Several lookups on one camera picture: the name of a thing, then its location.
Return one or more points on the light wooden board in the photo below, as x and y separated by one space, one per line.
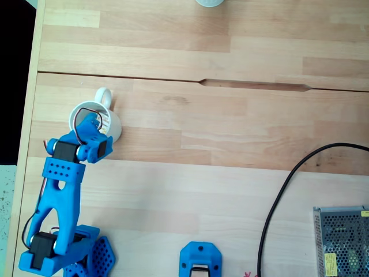
219 207

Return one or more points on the wrapped sweet inside mug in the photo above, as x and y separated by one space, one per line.
105 119

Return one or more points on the perforated metal power supply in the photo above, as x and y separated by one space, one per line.
340 239

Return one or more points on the wooden camera post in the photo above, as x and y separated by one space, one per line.
200 271

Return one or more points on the white round object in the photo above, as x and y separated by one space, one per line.
210 2

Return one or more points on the blue printed stand base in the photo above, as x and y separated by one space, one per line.
190 254

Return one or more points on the white ceramic mug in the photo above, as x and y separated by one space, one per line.
112 121

